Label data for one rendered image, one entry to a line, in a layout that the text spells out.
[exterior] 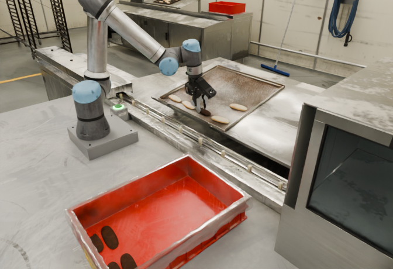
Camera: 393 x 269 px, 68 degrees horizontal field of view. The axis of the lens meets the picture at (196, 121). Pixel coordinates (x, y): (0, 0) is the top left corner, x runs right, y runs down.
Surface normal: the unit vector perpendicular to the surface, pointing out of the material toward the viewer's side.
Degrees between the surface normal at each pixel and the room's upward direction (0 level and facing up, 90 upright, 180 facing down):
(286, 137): 10
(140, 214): 0
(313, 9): 90
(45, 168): 0
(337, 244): 91
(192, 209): 0
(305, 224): 90
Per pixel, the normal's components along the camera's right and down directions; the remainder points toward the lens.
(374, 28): -0.73, 0.33
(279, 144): -0.13, -0.81
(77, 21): 0.69, 0.35
